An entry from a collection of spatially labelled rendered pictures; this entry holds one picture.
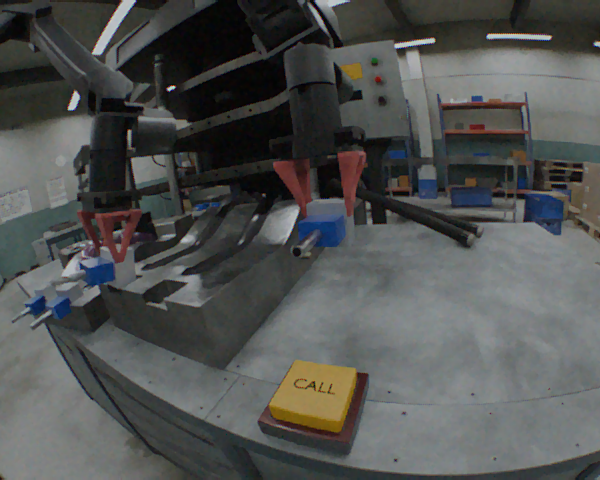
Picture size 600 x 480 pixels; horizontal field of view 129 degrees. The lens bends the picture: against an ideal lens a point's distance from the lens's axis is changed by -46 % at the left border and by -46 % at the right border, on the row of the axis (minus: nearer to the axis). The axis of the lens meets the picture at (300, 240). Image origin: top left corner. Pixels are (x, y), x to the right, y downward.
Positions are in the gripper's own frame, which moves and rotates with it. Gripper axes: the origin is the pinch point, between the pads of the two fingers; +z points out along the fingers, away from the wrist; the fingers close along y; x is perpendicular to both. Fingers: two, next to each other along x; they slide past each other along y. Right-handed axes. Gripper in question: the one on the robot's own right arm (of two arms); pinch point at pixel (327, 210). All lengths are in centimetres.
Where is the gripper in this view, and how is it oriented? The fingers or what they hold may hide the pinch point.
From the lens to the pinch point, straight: 31.7
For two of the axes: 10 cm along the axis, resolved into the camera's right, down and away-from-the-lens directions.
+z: 1.3, 9.5, 2.7
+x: -3.7, 3.0, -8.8
